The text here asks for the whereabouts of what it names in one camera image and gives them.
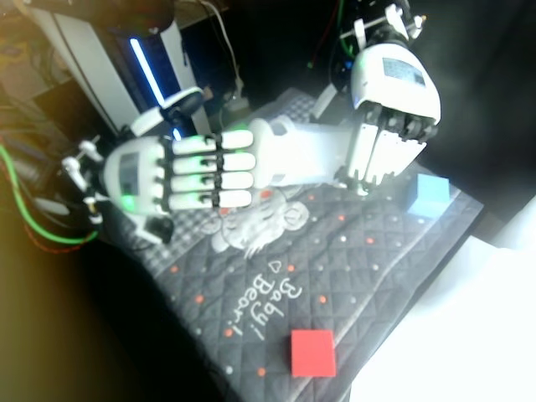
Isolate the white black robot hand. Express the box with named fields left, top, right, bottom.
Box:
left=338, top=41, right=441, bottom=198
left=102, top=129, right=257, bottom=246

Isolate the toy cube block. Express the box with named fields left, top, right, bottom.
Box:
left=406, top=173, right=451, bottom=219

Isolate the white robot body column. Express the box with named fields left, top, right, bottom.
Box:
left=24, top=0, right=210, bottom=142

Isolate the grey quilt with printed bear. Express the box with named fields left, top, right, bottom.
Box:
left=112, top=85, right=487, bottom=402

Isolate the red toy block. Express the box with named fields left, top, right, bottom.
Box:
left=290, top=329, right=338, bottom=378

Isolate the thin white cable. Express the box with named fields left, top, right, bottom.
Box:
left=199, top=0, right=247, bottom=92

